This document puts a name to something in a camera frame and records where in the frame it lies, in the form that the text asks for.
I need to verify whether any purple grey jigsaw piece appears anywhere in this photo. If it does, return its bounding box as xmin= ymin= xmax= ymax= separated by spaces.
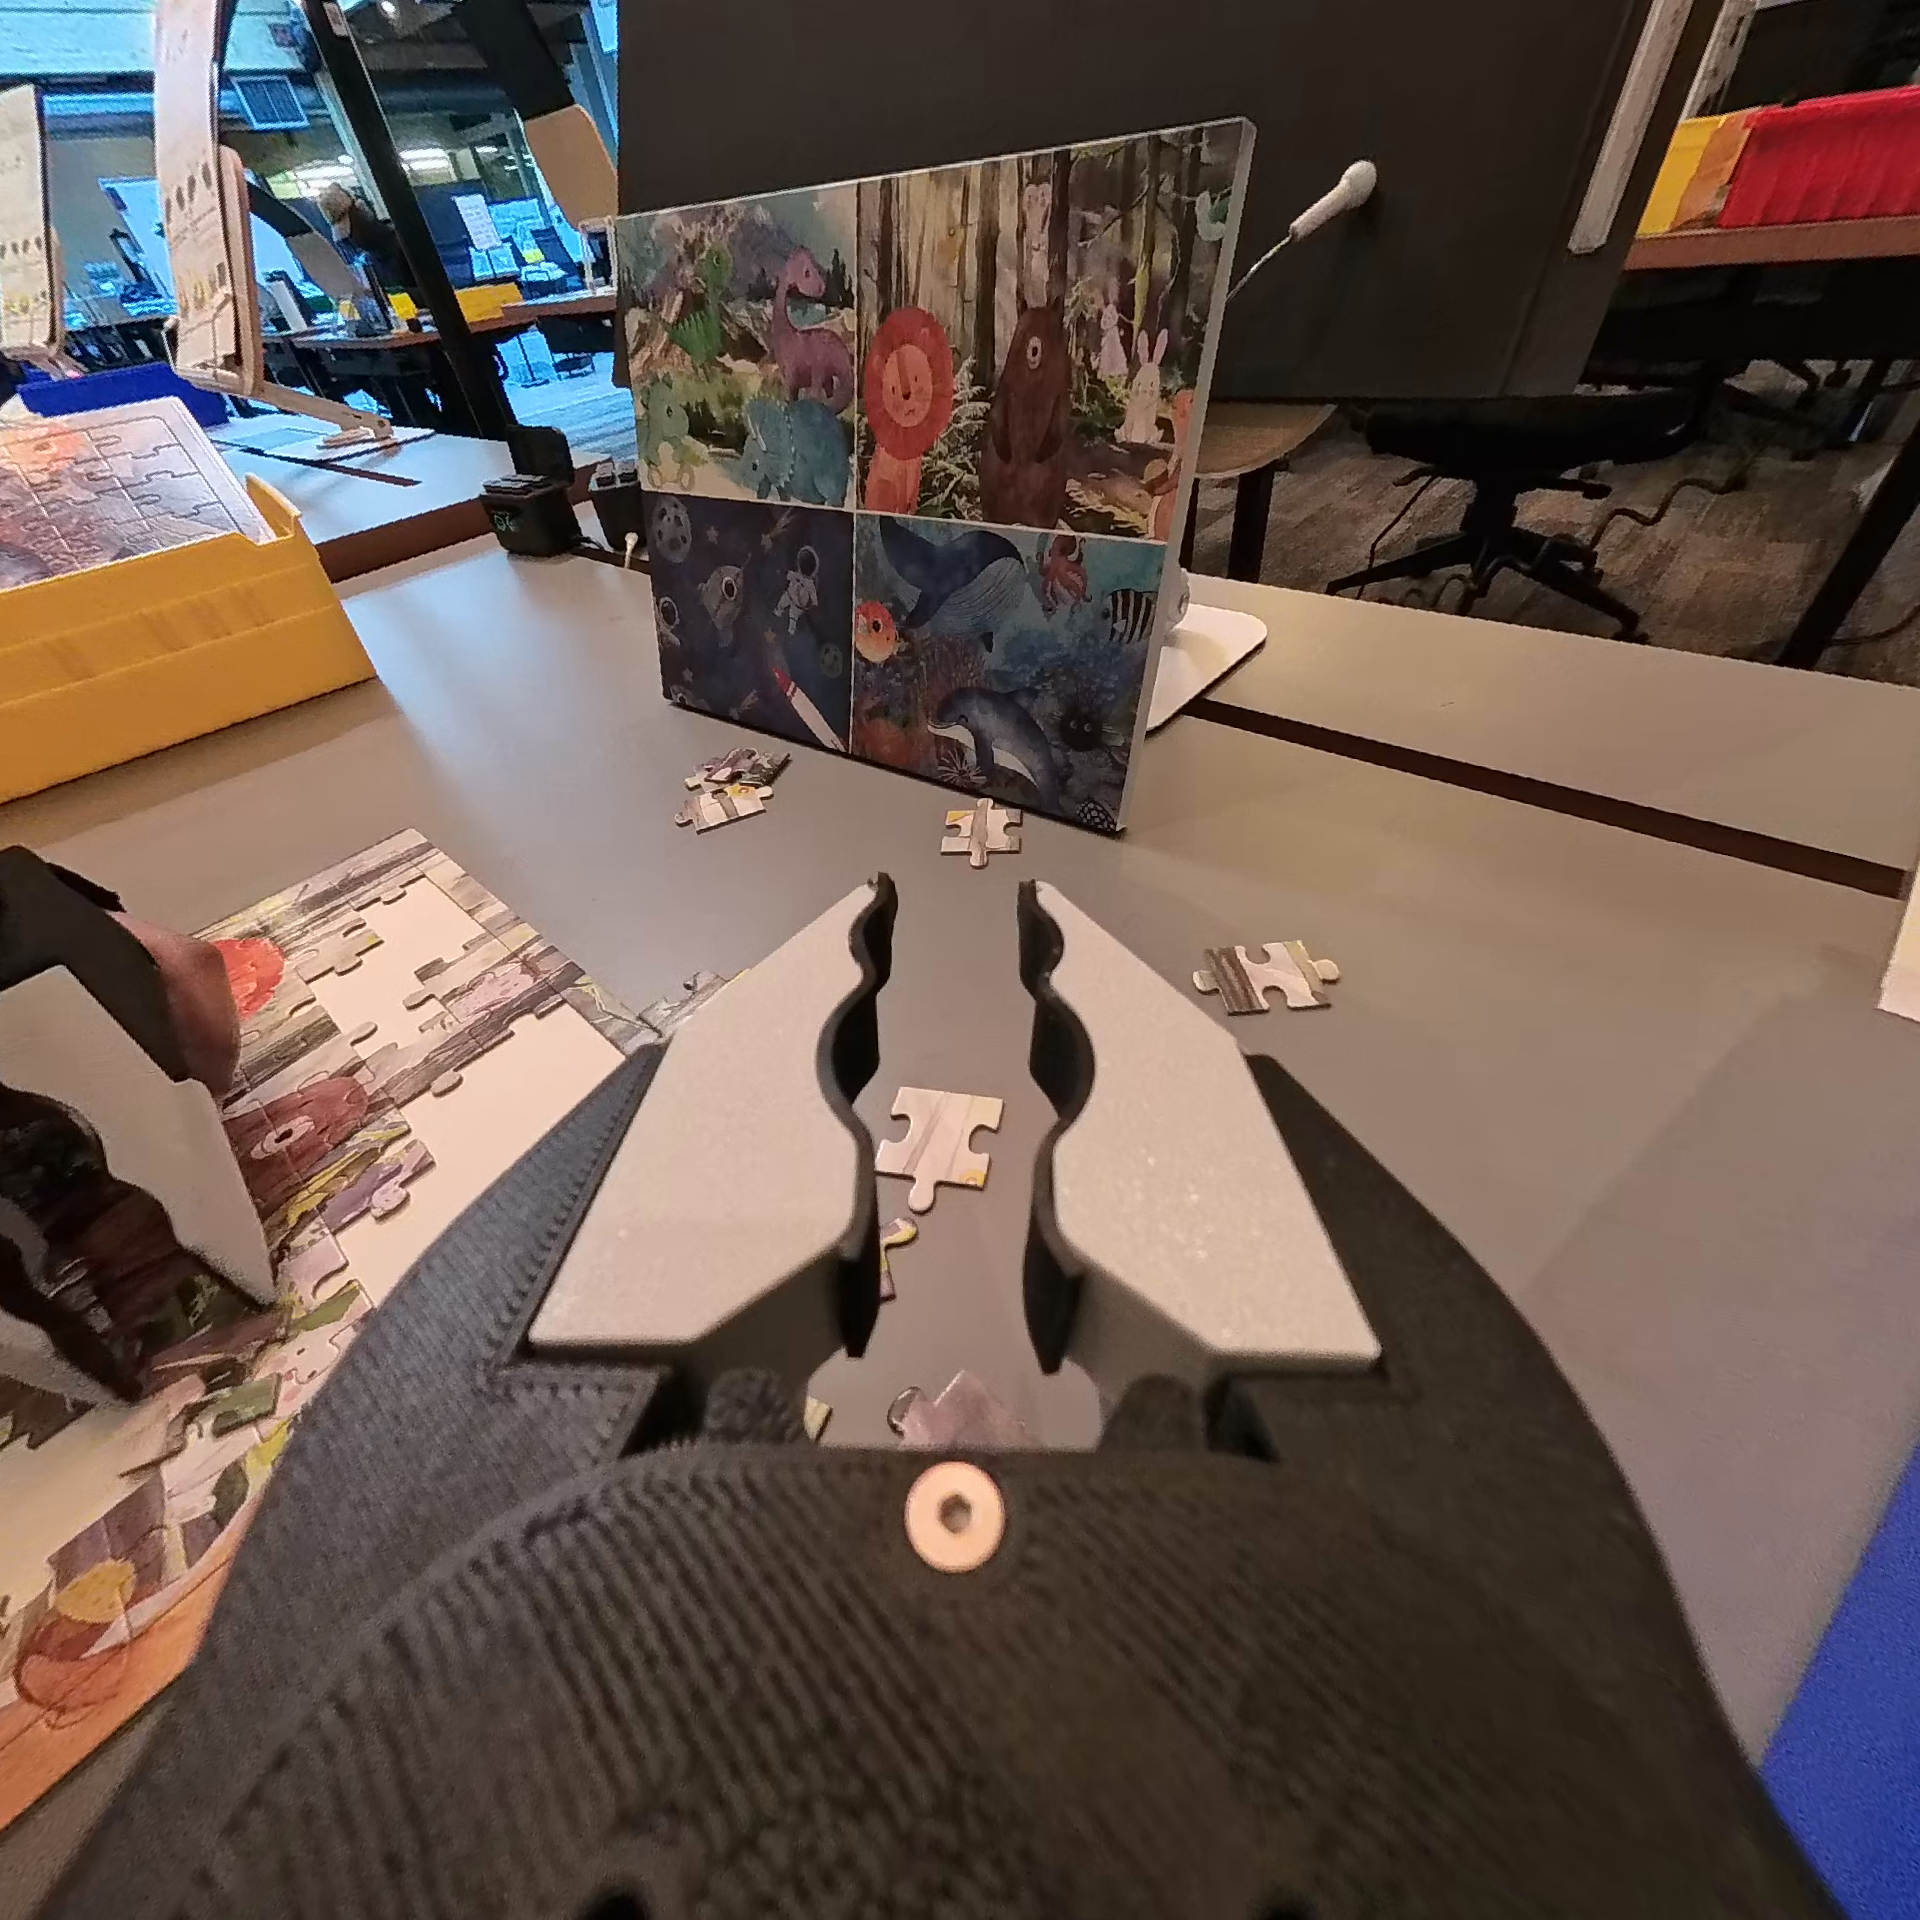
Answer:
xmin=891 ymin=1370 xmax=1038 ymax=1448

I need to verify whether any black partition panel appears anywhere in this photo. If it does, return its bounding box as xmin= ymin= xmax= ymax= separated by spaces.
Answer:
xmin=614 ymin=0 xmax=1653 ymax=405

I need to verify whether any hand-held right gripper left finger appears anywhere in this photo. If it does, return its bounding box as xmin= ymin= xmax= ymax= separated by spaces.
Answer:
xmin=528 ymin=873 xmax=902 ymax=1378

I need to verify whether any wooden shelf table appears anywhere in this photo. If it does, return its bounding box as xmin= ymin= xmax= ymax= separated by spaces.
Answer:
xmin=1624 ymin=217 xmax=1920 ymax=670

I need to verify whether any yellow plastic bin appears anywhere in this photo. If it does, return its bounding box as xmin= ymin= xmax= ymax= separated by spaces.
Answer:
xmin=0 ymin=478 xmax=377 ymax=805

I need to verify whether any finished jigsaw puzzle board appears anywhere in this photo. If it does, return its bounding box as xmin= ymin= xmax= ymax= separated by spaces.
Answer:
xmin=0 ymin=397 xmax=278 ymax=593

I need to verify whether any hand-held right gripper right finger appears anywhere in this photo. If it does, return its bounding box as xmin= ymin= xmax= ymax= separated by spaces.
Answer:
xmin=1014 ymin=877 xmax=1384 ymax=1384

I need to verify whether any black office chair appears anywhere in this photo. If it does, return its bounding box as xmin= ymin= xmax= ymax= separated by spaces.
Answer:
xmin=1328 ymin=382 xmax=1706 ymax=645

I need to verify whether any person's left hand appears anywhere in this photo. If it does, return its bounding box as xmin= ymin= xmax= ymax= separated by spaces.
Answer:
xmin=117 ymin=913 xmax=244 ymax=1100

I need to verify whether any grey white jigsaw piece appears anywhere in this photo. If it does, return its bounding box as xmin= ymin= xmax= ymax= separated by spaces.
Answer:
xmin=1192 ymin=940 xmax=1340 ymax=1017

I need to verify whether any white gooseneck microphone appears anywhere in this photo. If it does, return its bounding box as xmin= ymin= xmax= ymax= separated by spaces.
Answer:
xmin=1228 ymin=158 xmax=1378 ymax=301

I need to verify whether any red storage bin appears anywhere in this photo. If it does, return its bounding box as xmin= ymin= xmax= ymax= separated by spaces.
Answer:
xmin=1717 ymin=87 xmax=1920 ymax=230

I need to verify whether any white flat stand base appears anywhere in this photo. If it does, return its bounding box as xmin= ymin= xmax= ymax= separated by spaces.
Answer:
xmin=1144 ymin=576 xmax=1269 ymax=736

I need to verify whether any black battery charger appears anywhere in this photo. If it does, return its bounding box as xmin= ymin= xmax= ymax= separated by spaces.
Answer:
xmin=483 ymin=426 xmax=578 ymax=560

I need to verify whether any brown cardboard panel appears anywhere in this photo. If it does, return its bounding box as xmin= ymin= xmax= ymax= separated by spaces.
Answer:
xmin=525 ymin=103 xmax=619 ymax=225

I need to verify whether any black metal post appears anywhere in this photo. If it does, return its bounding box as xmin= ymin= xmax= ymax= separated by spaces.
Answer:
xmin=300 ymin=0 xmax=518 ymax=436

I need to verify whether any partly assembled jigsaw puzzle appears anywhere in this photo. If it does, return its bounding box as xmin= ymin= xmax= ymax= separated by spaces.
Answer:
xmin=0 ymin=829 xmax=662 ymax=1793

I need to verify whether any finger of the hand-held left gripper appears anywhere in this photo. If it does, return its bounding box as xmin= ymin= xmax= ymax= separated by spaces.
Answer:
xmin=0 ymin=1289 xmax=145 ymax=1408
xmin=0 ymin=967 xmax=281 ymax=1309

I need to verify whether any large wooden display stand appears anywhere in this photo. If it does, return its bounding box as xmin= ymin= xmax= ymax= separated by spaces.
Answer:
xmin=152 ymin=0 xmax=436 ymax=452

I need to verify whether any round wooden stool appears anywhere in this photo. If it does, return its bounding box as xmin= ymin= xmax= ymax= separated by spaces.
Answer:
xmin=1184 ymin=402 xmax=1340 ymax=577

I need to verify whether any small wooden display stand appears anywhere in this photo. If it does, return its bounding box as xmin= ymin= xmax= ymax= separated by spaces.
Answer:
xmin=0 ymin=82 xmax=64 ymax=376

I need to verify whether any illustrated puzzle box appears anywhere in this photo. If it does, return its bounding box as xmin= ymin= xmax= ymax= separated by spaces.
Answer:
xmin=612 ymin=117 xmax=1259 ymax=845

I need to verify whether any blue plastic bin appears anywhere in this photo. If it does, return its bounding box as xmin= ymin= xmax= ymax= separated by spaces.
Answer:
xmin=17 ymin=362 xmax=227 ymax=425
xmin=1762 ymin=1447 xmax=1920 ymax=1920

